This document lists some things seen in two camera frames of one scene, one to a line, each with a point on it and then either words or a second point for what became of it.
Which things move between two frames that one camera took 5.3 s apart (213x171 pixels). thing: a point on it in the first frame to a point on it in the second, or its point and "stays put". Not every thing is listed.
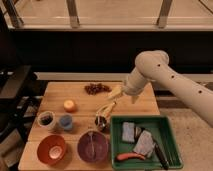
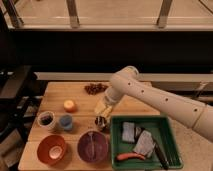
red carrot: x=130 y=155 stays put
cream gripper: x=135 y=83 to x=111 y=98
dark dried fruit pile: x=95 y=88 stays put
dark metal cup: x=100 y=122 stays put
